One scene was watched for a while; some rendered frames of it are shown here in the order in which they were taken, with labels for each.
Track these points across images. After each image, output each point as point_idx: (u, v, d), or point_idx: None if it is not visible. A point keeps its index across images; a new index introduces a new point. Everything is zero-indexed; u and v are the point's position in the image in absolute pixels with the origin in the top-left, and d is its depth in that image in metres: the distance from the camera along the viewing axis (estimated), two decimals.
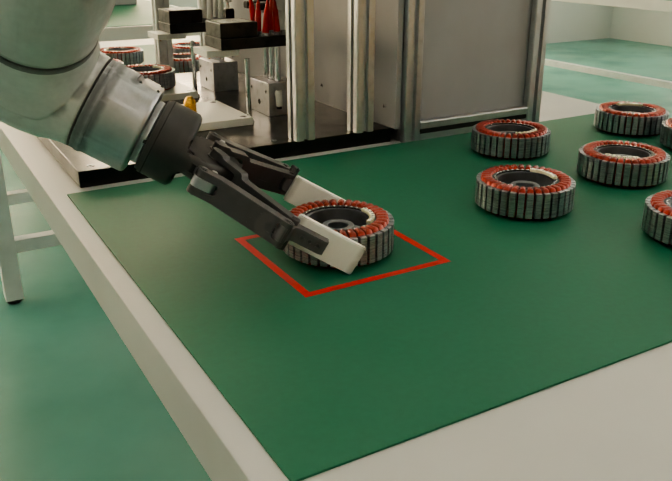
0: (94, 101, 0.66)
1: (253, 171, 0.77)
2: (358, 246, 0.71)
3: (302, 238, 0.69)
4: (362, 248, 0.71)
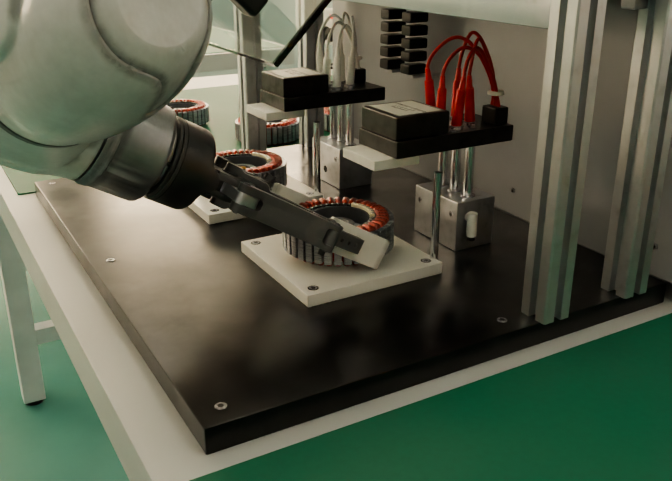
0: None
1: None
2: (384, 240, 0.72)
3: (341, 240, 0.68)
4: (387, 241, 0.72)
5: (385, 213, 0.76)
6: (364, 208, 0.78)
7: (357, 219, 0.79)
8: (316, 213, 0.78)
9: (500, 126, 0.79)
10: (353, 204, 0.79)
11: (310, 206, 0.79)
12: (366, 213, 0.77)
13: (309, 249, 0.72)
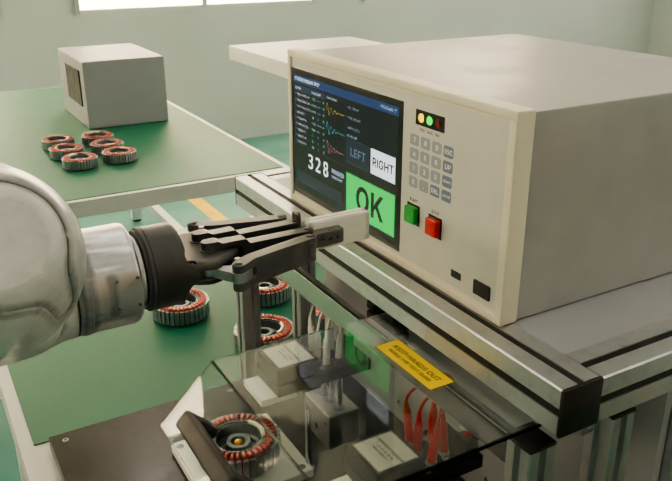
0: None
1: (255, 252, 0.72)
2: (355, 234, 0.79)
3: None
4: (358, 233, 0.79)
5: None
6: None
7: None
8: None
9: (471, 458, 0.88)
10: None
11: None
12: None
13: None
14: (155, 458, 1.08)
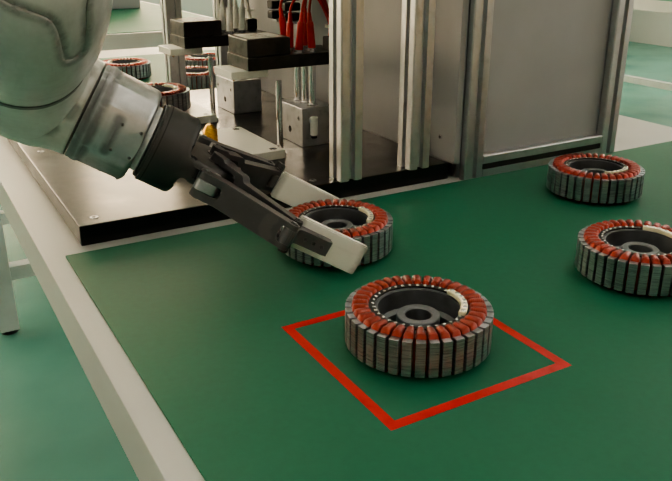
0: None
1: None
2: None
3: (284, 183, 0.82)
4: None
5: (381, 220, 0.74)
6: (367, 213, 0.77)
7: (362, 224, 0.78)
8: (323, 213, 0.79)
9: None
10: (360, 208, 0.78)
11: (319, 205, 0.79)
12: (367, 218, 0.76)
13: (293, 246, 0.73)
14: None
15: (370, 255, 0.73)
